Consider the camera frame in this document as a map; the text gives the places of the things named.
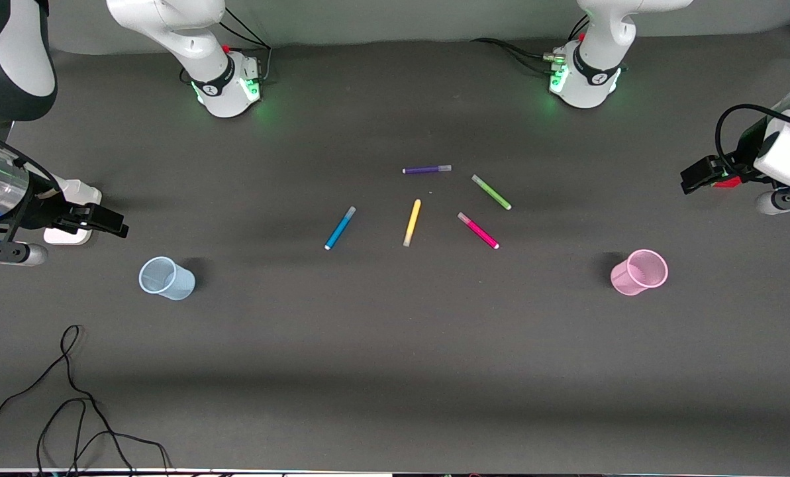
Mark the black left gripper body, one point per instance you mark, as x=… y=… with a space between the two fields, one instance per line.
x=743 y=155

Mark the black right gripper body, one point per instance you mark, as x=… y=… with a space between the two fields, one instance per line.
x=39 y=205

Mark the pink marker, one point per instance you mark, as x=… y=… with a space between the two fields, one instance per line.
x=479 y=231

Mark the blue marker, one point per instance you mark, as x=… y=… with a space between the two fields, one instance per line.
x=339 y=228

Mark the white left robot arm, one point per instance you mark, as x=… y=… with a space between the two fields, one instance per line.
x=596 y=66

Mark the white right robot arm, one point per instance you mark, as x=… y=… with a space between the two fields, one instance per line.
x=202 y=40

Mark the rubiks cube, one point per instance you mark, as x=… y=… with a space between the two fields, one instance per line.
x=729 y=183

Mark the translucent blue plastic cup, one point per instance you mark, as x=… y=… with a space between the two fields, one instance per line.
x=169 y=281

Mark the translucent pink plastic cup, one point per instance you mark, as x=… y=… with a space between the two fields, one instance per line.
x=636 y=275

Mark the green marker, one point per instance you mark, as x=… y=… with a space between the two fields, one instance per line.
x=491 y=193

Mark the purple marker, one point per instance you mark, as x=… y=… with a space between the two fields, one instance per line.
x=426 y=169

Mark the yellow marker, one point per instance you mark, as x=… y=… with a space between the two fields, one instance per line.
x=412 y=223

